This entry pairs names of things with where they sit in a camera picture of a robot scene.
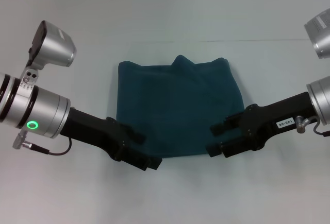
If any right arm cable with plug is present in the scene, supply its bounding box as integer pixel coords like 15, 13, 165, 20
295, 115, 330, 137

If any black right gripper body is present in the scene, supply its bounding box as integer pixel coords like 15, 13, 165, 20
239, 91, 318, 150

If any arm cable with plug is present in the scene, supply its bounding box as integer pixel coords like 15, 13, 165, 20
295, 115, 330, 137
12, 129, 72, 156

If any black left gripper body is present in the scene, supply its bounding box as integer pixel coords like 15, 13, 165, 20
58, 107, 133, 162

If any left arm cable with plug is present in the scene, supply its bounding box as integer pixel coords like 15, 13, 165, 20
12, 129, 72, 156

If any blue t-shirt with white print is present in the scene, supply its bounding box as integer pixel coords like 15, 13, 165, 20
115, 55, 245, 159

